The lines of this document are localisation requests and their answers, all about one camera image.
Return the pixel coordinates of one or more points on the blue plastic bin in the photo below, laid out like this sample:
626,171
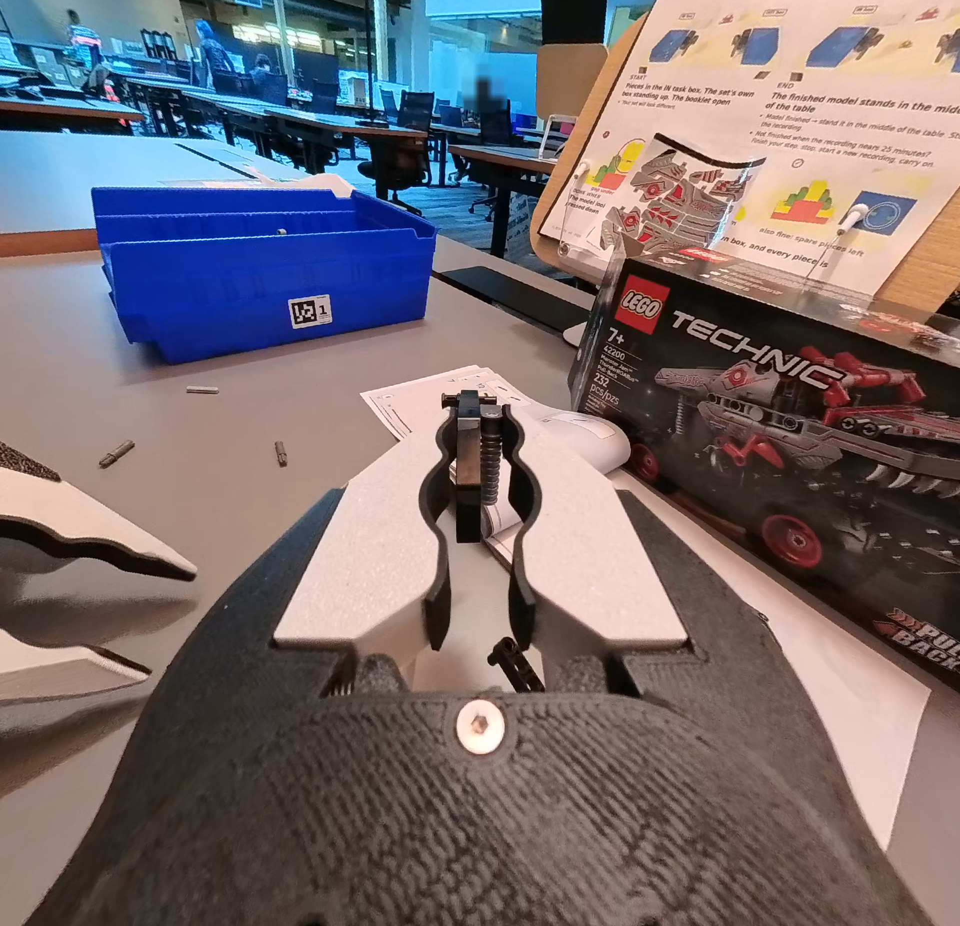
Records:
225,281

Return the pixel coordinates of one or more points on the toy instruction booklet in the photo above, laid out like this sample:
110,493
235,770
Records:
420,405

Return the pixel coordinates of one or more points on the black toy assembly with spring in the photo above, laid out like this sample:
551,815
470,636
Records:
469,469

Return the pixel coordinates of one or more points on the black flat pad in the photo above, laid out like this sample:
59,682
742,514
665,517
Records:
510,296

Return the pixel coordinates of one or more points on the pale desk with wooden edge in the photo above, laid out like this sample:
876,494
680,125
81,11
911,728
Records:
75,184

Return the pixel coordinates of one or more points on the dark grey toy axle pin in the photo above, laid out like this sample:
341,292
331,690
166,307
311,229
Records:
281,454
116,454

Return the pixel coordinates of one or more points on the black toy connector pin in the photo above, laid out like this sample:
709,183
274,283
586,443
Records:
514,660

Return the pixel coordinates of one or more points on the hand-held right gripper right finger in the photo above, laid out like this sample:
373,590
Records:
592,551

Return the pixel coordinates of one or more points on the black toy set box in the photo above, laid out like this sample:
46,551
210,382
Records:
750,356

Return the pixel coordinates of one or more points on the black pillar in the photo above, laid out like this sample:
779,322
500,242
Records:
574,4

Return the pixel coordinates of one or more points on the toy sticker sheet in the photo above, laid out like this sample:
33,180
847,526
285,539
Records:
675,206

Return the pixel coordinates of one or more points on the clear sign holder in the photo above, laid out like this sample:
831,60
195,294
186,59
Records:
556,137

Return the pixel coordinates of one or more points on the long wooden office desk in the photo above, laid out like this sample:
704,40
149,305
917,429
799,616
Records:
300,120

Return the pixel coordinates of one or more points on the large white paper sheet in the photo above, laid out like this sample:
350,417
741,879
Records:
847,716

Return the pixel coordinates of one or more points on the wooden document stand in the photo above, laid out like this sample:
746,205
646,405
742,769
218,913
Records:
922,266

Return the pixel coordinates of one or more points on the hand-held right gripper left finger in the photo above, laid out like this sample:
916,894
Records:
360,544

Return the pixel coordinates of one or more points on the black office chair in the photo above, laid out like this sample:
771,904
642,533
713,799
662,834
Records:
496,124
412,116

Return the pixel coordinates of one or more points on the printed instruction sheet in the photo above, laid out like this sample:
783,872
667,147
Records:
787,116

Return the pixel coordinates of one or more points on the grey desk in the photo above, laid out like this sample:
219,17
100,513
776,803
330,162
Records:
225,431

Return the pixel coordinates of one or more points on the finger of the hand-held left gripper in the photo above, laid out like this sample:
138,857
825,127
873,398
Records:
52,671
75,514

